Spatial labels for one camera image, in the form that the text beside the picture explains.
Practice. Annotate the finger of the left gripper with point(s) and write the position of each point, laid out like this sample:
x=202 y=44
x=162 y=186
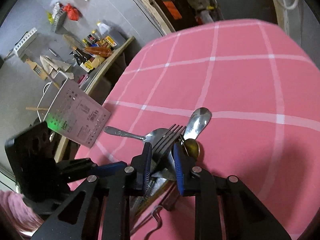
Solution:
x=73 y=170
x=108 y=169

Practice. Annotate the large oil jug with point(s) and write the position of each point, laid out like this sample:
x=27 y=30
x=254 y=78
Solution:
x=111 y=35

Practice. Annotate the steel handled peeler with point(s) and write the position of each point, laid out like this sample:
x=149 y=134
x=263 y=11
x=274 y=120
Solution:
x=156 y=187

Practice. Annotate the wooden chopsticks pair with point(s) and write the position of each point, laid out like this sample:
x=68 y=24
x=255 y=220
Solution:
x=37 y=108

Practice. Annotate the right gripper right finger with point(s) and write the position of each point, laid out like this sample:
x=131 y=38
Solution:
x=224 y=207

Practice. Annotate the red plastic bag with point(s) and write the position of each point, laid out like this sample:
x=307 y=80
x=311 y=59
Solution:
x=72 y=12

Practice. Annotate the small brass spoon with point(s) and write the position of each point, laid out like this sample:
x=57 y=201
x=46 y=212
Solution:
x=191 y=147

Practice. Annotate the steel fork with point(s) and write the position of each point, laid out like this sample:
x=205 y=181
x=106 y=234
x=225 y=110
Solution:
x=162 y=162

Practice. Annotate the white perforated utensil holder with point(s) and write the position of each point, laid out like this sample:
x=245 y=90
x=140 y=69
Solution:
x=72 y=113

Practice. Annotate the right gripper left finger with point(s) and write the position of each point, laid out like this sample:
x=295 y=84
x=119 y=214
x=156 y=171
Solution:
x=99 y=208

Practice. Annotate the wire handled tool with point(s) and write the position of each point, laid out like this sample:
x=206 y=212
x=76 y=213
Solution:
x=154 y=214

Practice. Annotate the dark soy sauce bottle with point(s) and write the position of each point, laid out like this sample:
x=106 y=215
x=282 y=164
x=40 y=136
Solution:
x=84 y=60

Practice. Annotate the beige hanging towel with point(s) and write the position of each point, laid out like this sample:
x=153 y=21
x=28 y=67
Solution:
x=52 y=66

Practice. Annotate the wooden cutting board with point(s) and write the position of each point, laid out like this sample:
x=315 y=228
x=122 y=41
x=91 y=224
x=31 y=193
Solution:
x=36 y=68

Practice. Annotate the pink sleeved forearm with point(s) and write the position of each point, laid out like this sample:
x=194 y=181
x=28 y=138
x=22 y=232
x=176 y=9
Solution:
x=20 y=216

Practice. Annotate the grey wall shelf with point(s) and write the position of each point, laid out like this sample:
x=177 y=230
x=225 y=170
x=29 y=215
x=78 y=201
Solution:
x=58 y=20

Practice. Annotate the white wall rack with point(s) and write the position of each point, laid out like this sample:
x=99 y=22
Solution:
x=24 y=42

